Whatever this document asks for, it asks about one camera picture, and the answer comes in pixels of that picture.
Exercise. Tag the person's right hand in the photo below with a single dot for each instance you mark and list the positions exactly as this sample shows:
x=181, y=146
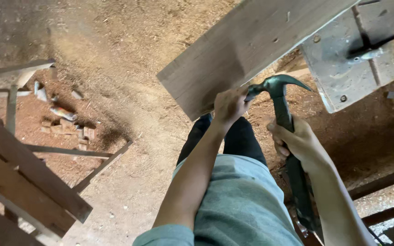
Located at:
x=301, y=141

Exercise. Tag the person's left hand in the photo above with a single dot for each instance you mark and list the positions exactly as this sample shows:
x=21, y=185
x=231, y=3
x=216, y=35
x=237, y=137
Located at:
x=228, y=108

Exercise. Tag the person's left fingers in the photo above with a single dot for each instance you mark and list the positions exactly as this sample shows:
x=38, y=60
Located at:
x=241, y=97

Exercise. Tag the dark steel claw hammer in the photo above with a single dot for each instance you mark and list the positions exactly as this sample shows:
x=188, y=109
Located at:
x=280, y=102

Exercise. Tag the wide wooden plank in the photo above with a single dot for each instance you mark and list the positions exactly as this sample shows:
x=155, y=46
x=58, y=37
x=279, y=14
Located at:
x=238, y=47

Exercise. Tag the person's black trousers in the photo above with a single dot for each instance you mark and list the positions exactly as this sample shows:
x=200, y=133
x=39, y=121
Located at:
x=241, y=136

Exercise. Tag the person's grey-blue shirt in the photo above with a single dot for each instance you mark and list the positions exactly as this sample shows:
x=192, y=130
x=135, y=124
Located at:
x=241, y=205

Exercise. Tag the rusty metal bar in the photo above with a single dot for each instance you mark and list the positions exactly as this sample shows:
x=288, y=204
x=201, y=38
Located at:
x=381, y=182
x=388, y=213

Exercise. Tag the heap of small wood blocks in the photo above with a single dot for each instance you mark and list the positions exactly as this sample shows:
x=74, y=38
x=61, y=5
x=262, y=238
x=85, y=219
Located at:
x=68, y=131

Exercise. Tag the crumpled colourful wrapper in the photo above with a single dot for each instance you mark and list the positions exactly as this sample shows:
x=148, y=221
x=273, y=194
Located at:
x=63, y=112

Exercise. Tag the white paper scraps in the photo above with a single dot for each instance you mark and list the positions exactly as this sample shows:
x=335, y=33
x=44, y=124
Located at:
x=41, y=93

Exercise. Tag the stacked brown wooden boards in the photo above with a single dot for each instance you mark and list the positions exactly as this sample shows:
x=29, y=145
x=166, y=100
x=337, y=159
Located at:
x=22, y=177

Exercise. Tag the thin wooden slat frame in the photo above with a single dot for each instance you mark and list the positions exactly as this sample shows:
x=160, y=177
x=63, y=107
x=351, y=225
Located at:
x=80, y=153

